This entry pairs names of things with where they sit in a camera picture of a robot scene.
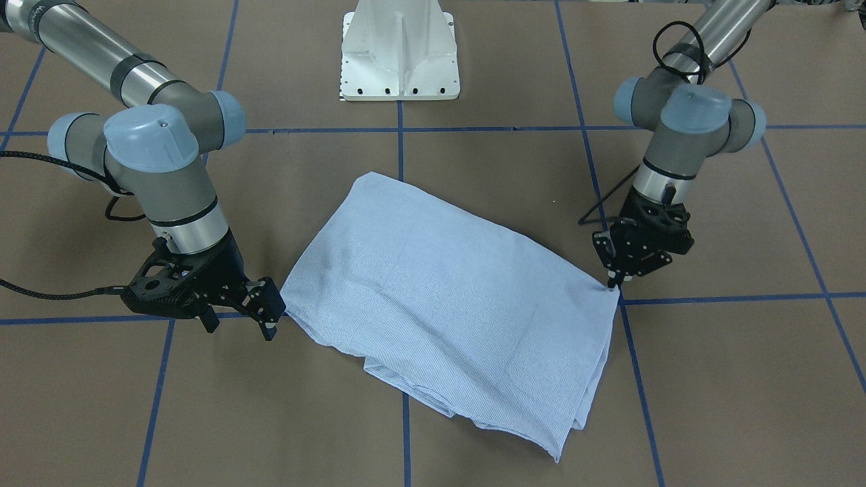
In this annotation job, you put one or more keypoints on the light blue striped shirt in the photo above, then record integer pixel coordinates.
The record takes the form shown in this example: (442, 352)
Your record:
(466, 316)

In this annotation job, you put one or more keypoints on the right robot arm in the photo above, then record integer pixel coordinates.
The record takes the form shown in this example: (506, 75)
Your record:
(153, 151)

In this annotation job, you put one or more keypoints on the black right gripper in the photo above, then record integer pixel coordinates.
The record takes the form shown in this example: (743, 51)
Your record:
(224, 265)

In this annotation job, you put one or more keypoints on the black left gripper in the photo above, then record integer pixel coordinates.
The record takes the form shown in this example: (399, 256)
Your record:
(628, 205)

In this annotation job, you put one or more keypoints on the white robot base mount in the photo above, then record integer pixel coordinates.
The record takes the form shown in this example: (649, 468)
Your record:
(399, 51)

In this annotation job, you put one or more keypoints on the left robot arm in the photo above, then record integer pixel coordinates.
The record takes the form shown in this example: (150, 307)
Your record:
(690, 122)

